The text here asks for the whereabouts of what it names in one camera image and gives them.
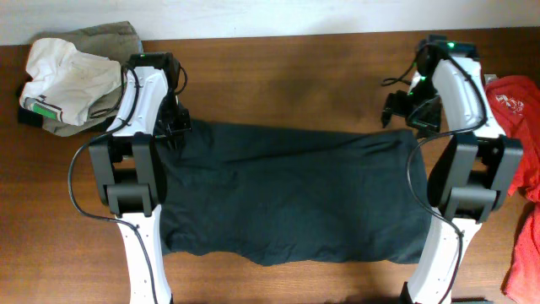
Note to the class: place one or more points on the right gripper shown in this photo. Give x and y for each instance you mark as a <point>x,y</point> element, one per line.
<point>396,103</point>

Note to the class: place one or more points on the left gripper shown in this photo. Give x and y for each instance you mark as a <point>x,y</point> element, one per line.
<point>174,128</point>

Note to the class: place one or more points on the dark green t-shirt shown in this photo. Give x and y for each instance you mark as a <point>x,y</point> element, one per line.
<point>277,195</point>

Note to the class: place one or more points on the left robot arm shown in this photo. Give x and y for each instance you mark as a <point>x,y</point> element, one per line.
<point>129,174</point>

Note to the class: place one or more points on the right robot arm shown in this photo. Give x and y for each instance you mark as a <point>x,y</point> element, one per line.
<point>471,179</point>

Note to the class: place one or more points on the khaki folded garment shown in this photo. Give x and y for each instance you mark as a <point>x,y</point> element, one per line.
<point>116,41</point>

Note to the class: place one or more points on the white folded shirt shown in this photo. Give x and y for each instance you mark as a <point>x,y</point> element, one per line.
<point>66,82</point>

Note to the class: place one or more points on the red t-shirt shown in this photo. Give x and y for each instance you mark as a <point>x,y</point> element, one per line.
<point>514,100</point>

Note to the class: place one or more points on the black folded garment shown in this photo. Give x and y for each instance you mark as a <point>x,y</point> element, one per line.
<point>29,118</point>

